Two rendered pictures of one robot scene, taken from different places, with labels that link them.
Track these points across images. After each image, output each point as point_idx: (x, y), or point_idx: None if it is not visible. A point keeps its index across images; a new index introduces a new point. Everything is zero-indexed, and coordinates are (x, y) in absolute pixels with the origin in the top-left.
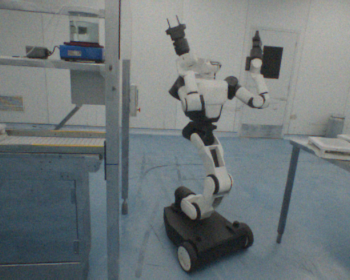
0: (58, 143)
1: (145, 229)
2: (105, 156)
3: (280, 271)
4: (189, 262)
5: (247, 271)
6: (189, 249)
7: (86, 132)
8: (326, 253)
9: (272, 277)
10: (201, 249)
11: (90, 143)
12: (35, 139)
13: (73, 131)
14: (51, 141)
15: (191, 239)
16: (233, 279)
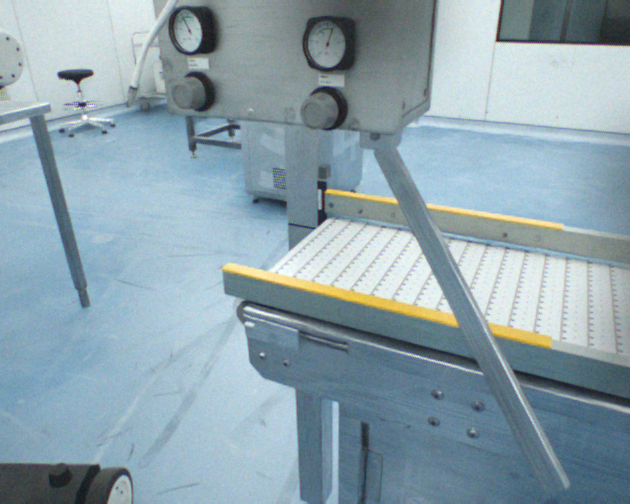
0: (478, 288)
1: None
2: (323, 219)
3: None
4: (121, 494)
5: (25, 460)
6: (111, 472)
7: (340, 289)
8: None
9: (9, 428)
10: (86, 464)
11: (343, 266)
12: (613, 349)
13: (406, 310)
14: (518, 312)
15: (73, 490)
16: (70, 460)
